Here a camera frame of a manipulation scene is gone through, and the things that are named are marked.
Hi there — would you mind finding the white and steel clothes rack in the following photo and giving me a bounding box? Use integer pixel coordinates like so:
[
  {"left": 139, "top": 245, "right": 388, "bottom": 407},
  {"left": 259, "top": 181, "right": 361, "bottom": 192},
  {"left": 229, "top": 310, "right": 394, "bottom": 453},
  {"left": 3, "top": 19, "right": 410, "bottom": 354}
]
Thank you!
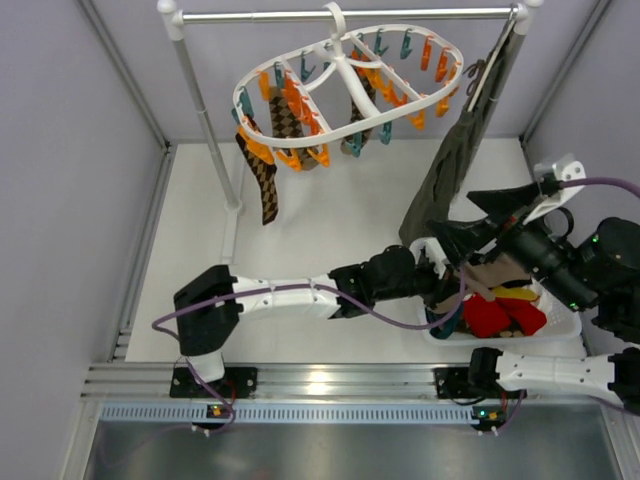
[{"left": 157, "top": 1, "right": 541, "bottom": 263}]

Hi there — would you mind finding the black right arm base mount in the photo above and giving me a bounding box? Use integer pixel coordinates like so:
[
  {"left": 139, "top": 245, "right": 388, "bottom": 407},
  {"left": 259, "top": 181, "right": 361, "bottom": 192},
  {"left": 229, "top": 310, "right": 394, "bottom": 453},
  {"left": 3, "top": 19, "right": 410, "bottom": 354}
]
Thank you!
[{"left": 433, "top": 367, "right": 519, "bottom": 406}]

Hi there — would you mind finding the beige ribbed sock striped cuff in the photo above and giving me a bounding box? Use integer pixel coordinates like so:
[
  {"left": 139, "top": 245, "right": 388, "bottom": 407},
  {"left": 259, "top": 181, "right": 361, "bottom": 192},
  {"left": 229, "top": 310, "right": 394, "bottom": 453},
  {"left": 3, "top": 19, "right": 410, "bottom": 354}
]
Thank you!
[{"left": 426, "top": 280, "right": 482, "bottom": 315}]

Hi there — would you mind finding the olive green hanging garment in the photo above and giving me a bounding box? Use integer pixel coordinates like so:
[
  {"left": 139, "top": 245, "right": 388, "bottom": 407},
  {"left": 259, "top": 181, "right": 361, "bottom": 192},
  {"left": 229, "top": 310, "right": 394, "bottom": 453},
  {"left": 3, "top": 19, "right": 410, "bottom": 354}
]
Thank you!
[{"left": 398, "top": 20, "right": 522, "bottom": 246}]

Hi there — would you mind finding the teal green sock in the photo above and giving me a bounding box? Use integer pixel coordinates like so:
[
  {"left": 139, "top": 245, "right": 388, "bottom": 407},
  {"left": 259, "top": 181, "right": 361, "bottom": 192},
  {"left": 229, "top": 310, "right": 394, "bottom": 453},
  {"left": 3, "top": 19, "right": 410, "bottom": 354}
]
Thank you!
[{"left": 425, "top": 310, "right": 462, "bottom": 339}]

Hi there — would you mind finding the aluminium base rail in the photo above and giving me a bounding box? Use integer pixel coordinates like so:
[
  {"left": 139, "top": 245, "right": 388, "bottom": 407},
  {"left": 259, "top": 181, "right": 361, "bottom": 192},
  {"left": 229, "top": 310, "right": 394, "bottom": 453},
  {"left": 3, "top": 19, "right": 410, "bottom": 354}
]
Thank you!
[{"left": 81, "top": 363, "right": 468, "bottom": 401}]

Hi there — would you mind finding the white round clip hanger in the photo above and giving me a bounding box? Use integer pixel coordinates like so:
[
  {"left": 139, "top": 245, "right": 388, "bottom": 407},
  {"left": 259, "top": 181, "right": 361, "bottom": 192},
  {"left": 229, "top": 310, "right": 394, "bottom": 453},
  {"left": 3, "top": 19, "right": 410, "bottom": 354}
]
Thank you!
[{"left": 232, "top": 2, "right": 464, "bottom": 171}]

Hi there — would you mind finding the white plastic laundry basket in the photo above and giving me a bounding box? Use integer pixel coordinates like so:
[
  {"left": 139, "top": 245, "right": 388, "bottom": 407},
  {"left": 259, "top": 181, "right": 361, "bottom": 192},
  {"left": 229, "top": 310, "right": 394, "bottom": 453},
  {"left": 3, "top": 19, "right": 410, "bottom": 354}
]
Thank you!
[{"left": 418, "top": 256, "right": 582, "bottom": 348}]

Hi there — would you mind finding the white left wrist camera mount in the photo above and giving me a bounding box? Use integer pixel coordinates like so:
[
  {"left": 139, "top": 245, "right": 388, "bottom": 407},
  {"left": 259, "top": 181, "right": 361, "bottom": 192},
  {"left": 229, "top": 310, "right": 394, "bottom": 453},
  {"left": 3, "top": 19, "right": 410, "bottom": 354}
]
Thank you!
[{"left": 409, "top": 237, "right": 449, "bottom": 280}]

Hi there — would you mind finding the red santa sock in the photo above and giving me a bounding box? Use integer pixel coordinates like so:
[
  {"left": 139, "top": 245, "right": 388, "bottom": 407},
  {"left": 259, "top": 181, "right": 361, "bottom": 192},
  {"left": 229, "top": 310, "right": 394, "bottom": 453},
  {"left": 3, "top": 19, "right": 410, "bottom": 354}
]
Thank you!
[{"left": 462, "top": 295, "right": 547, "bottom": 338}]

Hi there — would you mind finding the mustard yellow sock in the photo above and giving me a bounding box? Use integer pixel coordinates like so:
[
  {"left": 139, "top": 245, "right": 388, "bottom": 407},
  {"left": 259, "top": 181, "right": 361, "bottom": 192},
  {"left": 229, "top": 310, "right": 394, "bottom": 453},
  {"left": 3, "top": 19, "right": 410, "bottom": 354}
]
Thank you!
[{"left": 492, "top": 286, "right": 539, "bottom": 302}]

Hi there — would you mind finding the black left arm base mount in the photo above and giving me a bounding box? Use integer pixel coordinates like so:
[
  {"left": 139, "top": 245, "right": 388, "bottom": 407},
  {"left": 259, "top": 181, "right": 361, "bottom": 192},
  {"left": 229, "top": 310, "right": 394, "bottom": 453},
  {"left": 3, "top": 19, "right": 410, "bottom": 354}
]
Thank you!
[{"left": 169, "top": 367, "right": 258, "bottom": 400}]

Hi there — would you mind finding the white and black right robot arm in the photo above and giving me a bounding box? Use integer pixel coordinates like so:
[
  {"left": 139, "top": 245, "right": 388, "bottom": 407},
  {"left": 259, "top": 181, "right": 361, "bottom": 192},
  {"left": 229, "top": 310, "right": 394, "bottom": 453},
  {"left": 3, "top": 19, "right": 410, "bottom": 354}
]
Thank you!
[{"left": 427, "top": 180, "right": 639, "bottom": 415}]

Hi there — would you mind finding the grey slotted cable duct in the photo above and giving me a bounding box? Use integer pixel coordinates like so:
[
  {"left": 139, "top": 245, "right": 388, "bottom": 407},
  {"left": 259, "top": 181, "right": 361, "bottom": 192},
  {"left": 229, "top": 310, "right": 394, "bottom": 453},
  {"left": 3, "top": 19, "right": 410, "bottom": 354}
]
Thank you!
[{"left": 99, "top": 403, "right": 506, "bottom": 425}]

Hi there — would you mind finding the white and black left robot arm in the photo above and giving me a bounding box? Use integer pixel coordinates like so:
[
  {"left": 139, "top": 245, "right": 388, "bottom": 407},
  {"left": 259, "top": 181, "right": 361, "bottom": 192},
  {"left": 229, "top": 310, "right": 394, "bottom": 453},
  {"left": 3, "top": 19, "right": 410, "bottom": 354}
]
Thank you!
[{"left": 173, "top": 245, "right": 464, "bottom": 384}]

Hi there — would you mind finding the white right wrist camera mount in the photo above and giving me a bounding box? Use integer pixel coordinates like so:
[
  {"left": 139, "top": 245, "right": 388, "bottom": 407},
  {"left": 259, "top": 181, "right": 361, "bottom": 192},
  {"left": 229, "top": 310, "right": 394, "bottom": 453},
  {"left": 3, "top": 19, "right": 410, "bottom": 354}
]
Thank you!
[{"left": 524, "top": 153, "right": 586, "bottom": 225}]

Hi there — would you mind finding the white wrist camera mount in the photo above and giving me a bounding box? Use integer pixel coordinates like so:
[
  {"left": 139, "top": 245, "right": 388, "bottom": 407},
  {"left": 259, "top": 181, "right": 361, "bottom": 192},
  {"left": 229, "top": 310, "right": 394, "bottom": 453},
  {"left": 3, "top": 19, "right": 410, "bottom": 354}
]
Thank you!
[
  {"left": 409, "top": 237, "right": 449, "bottom": 280},
  {"left": 524, "top": 153, "right": 586, "bottom": 225}
]

